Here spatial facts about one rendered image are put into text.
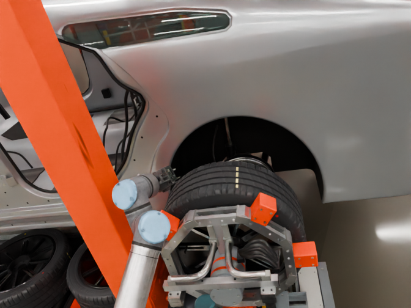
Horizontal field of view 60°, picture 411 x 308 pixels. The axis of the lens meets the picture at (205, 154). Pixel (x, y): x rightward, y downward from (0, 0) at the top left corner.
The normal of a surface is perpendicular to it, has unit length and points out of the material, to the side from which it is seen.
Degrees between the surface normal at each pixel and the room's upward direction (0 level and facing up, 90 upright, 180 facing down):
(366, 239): 0
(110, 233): 90
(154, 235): 55
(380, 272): 0
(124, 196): 60
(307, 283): 0
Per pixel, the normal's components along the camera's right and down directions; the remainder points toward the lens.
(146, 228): 0.34, -0.25
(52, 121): -0.12, 0.53
